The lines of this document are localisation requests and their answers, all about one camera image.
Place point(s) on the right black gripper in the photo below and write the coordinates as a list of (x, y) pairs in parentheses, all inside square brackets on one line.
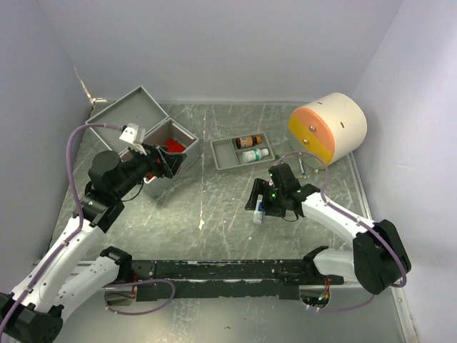
[(258, 189)]

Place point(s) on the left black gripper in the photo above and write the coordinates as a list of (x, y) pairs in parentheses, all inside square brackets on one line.
[(169, 162)]

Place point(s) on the red first aid pouch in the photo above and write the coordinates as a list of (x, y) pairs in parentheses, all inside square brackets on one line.
[(174, 146)]

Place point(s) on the white green pill bottle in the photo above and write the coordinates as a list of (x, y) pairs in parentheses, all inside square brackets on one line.
[(254, 155)]

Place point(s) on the white blue tube bottle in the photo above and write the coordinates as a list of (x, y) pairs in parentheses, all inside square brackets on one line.
[(258, 212)]

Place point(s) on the orange brown bottle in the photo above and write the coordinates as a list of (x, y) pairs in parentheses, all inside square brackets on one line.
[(247, 141)]

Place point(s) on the grey storage case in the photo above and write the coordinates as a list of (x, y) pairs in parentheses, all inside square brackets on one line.
[(140, 108)]

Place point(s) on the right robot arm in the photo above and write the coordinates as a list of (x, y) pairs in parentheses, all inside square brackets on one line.
[(377, 259)]

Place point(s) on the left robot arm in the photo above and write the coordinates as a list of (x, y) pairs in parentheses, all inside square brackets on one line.
[(35, 310)]

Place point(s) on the beige cylinder drum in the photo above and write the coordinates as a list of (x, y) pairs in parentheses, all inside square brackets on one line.
[(329, 128)]

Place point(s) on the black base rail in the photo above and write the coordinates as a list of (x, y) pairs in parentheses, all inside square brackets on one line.
[(279, 278)]

